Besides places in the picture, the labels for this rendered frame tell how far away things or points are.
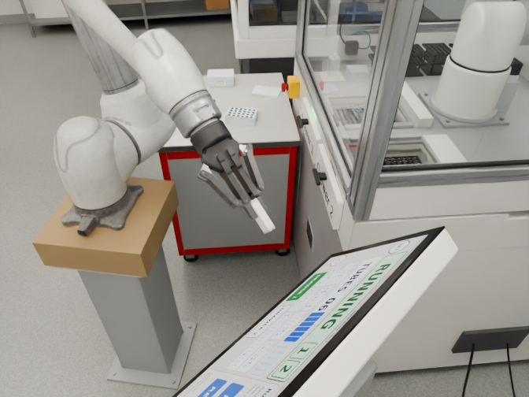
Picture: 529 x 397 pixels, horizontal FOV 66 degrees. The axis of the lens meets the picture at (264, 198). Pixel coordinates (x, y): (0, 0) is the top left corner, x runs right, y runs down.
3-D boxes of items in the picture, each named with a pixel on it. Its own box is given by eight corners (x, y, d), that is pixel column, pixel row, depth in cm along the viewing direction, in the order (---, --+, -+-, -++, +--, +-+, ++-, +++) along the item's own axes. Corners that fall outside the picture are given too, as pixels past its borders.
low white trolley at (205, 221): (179, 268, 210) (153, 146, 160) (185, 191, 256) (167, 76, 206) (290, 261, 215) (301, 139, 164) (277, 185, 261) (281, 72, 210)
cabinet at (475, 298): (317, 388, 166) (345, 261, 112) (284, 213, 242) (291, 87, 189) (539, 368, 173) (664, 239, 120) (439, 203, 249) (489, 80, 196)
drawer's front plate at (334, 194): (333, 231, 119) (338, 202, 111) (314, 169, 140) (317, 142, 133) (338, 230, 119) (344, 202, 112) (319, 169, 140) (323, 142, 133)
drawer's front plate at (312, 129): (313, 165, 142) (316, 138, 135) (300, 121, 164) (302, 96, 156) (318, 165, 142) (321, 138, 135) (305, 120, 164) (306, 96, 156)
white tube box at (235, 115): (225, 123, 173) (224, 115, 170) (230, 113, 179) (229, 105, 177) (253, 126, 171) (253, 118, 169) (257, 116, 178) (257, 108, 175)
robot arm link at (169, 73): (210, 81, 75) (215, 99, 88) (164, 9, 75) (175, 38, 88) (160, 112, 75) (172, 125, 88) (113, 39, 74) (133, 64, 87)
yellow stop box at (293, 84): (287, 98, 173) (288, 83, 168) (285, 90, 178) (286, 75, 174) (299, 98, 173) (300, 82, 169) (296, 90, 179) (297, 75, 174)
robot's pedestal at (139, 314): (107, 380, 168) (41, 261, 117) (134, 316, 190) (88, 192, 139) (178, 390, 165) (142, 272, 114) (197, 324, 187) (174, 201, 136)
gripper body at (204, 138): (190, 130, 75) (217, 173, 75) (227, 112, 79) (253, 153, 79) (183, 144, 82) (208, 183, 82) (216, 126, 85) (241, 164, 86)
